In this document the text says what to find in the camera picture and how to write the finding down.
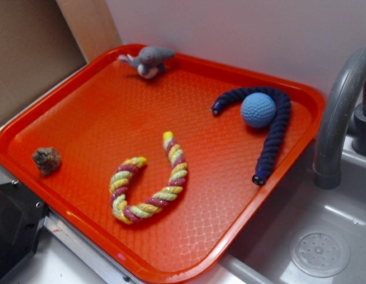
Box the blue dimpled ball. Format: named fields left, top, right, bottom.
left=241, top=92, right=277, bottom=128

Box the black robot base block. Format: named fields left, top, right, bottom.
left=0, top=180, right=48, bottom=283

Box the orange plastic tray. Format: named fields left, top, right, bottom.
left=0, top=44, right=325, bottom=283

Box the grey plush animal toy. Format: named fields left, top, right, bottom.
left=118, top=46, right=176, bottom=79

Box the brown rock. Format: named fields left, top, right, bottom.
left=31, top=147, right=61, bottom=176

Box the grey toy faucet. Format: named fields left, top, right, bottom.
left=313, top=47, right=366, bottom=189

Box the grey toy sink basin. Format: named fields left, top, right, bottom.
left=220, top=146, right=366, bottom=283

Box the cardboard box panel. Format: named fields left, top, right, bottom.
left=0, top=1, right=122, bottom=127

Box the grey sink drain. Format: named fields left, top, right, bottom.
left=289, top=227, right=351, bottom=278

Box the dark blue rope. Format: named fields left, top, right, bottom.
left=211, top=86, right=292, bottom=186

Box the multicolour twisted rope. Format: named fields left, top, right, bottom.
left=109, top=131, right=189, bottom=225

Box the grey faucet handle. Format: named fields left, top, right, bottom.
left=352, top=81, right=366, bottom=157

